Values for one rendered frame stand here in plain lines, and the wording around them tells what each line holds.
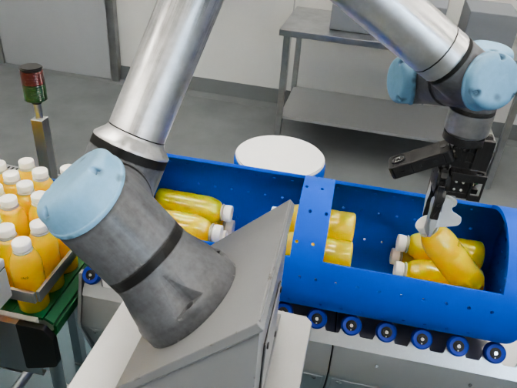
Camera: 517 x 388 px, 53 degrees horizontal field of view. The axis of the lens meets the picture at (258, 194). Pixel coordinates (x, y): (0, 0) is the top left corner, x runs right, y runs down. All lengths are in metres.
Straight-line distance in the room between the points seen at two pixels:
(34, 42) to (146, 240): 4.79
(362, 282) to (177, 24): 0.59
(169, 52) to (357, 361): 0.79
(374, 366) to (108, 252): 0.76
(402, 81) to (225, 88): 3.90
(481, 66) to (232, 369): 0.48
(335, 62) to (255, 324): 3.97
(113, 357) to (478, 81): 0.64
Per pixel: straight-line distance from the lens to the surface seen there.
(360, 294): 1.06
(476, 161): 0.99
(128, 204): 0.62
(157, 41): 0.75
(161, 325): 0.65
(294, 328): 0.89
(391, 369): 1.23
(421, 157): 0.97
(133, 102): 0.75
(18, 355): 1.38
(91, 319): 1.32
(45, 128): 1.71
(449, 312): 1.09
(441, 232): 1.07
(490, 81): 0.73
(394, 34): 0.70
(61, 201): 0.62
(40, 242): 1.25
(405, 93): 0.84
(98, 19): 4.94
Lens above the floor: 1.79
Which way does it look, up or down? 33 degrees down
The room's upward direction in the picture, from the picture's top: 5 degrees clockwise
